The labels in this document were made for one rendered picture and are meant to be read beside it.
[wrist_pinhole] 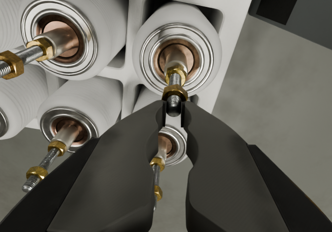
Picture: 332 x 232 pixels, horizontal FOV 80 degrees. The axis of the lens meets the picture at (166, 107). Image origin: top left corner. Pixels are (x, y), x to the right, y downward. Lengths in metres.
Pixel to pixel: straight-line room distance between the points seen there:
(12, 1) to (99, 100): 0.14
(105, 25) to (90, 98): 0.10
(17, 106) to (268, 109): 0.53
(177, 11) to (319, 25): 0.15
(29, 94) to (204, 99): 0.25
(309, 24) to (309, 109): 0.37
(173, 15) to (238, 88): 0.35
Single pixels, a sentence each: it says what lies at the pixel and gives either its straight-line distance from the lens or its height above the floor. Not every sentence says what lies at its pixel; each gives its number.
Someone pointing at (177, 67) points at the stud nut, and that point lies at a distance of 0.17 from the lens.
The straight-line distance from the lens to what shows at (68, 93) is 0.28.
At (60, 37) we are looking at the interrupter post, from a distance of 0.22.
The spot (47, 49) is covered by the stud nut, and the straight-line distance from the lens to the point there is 0.20.
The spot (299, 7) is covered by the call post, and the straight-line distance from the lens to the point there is 0.32.
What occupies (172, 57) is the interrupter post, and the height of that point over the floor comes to 0.27.
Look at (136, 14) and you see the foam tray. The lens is 0.28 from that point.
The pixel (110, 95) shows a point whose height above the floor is 0.20.
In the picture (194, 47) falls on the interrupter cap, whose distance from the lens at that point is 0.21.
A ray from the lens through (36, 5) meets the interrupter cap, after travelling 0.24.
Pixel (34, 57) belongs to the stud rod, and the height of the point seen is 0.30.
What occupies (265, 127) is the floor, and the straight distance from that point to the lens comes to 0.61.
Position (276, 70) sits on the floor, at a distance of 0.53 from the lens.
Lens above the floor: 0.45
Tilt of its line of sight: 58 degrees down
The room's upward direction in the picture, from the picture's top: 174 degrees counter-clockwise
